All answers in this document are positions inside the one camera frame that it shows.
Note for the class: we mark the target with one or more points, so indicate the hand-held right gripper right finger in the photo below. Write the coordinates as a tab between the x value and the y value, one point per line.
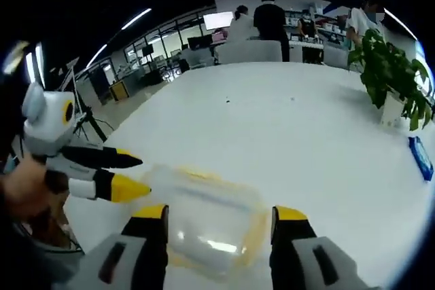
295	256

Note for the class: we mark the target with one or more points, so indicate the clear plastic box yellow buckle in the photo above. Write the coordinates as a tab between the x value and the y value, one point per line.
210	215

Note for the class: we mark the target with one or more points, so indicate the potted green plant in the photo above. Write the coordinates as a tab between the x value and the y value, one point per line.
391	69

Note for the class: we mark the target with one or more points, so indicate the yellow framed cabinet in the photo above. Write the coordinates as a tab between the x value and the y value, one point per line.
119	91

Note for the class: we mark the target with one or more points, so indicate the grey chair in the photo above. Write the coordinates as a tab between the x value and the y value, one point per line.
249	52
336	55

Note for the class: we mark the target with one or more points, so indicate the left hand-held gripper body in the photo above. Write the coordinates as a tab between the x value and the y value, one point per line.
47	123

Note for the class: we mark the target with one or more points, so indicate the black tripod stand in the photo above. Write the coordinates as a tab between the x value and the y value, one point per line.
85	106

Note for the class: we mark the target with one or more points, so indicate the person's left hand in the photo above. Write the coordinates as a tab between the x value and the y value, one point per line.
23	188

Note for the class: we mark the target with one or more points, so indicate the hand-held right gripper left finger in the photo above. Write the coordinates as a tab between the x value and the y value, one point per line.
136	252

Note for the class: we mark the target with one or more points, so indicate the ceiling strip light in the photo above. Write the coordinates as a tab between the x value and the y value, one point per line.
136	18
102	54
401	22

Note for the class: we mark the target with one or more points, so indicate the wall shelf with boxes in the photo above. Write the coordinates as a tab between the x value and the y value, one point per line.
326	20

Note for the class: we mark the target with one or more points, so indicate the blue packet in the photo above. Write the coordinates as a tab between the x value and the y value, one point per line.
420	157

